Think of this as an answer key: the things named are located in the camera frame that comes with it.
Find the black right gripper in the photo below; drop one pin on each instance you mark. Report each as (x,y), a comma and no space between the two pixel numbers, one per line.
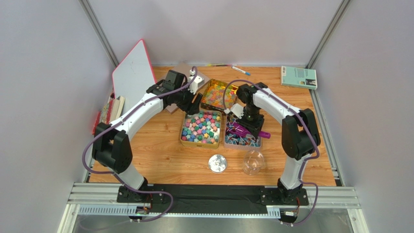
(254,121)

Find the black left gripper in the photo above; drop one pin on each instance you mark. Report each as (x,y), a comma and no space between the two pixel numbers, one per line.
(191,108)

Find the purple plastic scoop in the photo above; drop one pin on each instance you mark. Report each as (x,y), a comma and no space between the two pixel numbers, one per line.
(243,132)

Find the clear plastic jar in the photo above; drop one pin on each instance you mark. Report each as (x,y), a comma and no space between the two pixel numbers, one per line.
(253,162)

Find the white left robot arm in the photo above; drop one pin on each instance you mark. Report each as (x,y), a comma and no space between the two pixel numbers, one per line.
(111,143)

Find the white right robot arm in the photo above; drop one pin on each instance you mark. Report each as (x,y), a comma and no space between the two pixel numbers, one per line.
(300,136)

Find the gold tin of gummy candies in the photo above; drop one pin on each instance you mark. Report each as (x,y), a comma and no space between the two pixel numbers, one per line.
(217,97)

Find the gold tin of star candies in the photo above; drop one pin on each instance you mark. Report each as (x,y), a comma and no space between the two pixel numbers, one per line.
(202,130)

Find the pink tin of lollipops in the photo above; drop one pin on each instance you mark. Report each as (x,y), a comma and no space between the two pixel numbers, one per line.
(234,141)

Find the brown cardboard sheet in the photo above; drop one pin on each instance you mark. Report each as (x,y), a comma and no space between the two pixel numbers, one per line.
(185,69)

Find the yellow pink pen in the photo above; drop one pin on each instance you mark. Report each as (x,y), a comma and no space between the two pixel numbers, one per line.
(220,65)

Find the white blue marker pen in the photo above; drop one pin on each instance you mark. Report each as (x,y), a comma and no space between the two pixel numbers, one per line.
(241,71)

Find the white board with red rim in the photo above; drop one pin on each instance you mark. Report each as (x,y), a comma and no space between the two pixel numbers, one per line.
(133,75)

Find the silver jar lid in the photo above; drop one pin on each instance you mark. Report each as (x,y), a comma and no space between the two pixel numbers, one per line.
(217,163)

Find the teal book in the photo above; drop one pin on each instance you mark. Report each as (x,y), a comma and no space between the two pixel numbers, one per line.
(298,77)

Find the stack of books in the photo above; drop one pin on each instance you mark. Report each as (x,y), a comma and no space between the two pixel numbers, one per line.
(110,112)

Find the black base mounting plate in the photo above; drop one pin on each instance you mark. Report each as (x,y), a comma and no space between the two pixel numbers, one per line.
(211,199)

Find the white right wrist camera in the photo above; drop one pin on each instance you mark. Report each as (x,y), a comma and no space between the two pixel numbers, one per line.
(237,110)

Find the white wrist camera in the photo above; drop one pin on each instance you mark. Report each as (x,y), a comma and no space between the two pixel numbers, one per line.
(237,110)
(196,83)

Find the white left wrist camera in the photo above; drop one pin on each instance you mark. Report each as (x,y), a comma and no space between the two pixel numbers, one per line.
(196,83)

